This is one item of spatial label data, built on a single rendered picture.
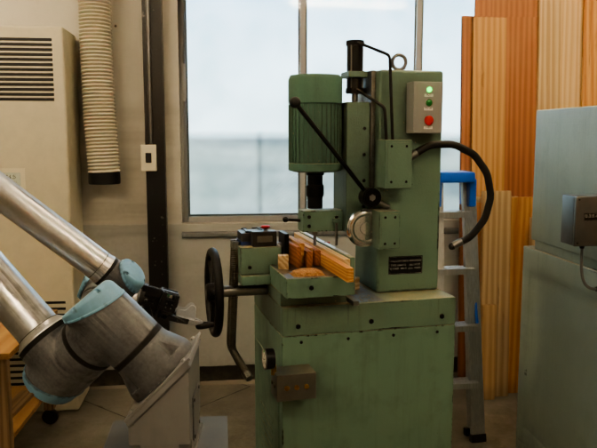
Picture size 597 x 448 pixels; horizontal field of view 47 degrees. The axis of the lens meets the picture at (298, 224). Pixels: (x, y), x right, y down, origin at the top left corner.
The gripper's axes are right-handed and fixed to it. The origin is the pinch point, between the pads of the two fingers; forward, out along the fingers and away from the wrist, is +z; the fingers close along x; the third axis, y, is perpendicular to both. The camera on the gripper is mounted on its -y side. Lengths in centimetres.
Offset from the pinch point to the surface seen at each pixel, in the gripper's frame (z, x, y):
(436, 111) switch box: 48, -8, 87
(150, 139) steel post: -25, 139, 51
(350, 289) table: 36.5, -18.6, 26.5
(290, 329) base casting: 24.7, -12.8, 8.8
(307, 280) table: 22.9, -18.6, 25.2
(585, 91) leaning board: 172, 104, 149
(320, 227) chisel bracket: 29, 6, 40
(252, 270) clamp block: 12.0, 4.4, 20.2
